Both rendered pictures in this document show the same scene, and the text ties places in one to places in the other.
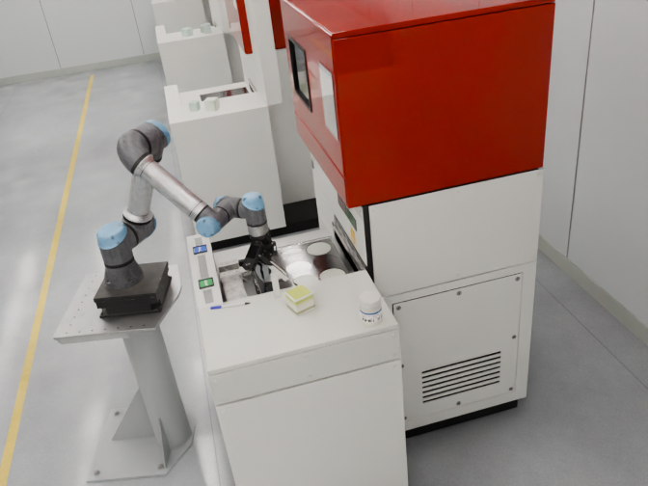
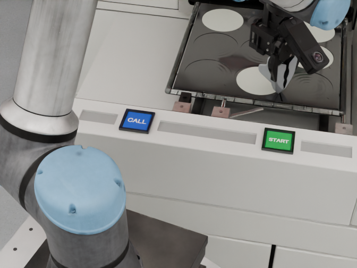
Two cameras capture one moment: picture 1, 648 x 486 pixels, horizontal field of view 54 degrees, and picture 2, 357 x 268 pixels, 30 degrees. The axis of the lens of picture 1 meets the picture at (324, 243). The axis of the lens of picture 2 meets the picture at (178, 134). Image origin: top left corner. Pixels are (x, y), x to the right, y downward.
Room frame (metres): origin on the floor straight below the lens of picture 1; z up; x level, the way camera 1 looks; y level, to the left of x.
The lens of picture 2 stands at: (1.83, 1.33, 1.77)
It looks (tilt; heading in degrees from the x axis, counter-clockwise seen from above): 42 degrees down; 292
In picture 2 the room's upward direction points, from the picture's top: 1 degrees clockwise
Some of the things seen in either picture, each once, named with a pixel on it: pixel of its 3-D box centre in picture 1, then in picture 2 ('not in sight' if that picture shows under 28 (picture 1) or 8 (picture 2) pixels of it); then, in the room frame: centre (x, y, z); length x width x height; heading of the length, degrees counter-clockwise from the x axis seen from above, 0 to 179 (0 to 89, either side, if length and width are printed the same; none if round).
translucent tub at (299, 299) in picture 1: (300, 300); not in sight; (1.77, 0.10, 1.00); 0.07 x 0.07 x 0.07; 30
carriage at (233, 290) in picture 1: (234, 292); not in sight; (2.06, 0.37, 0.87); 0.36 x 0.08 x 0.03; 11
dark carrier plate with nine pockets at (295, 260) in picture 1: (299, 268); (262, 51); (2.12, 0.11, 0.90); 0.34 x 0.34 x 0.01; 11
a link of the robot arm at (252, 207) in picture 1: (254, 208); not in sight; (2.06, 0.24, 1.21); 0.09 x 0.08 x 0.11; 64
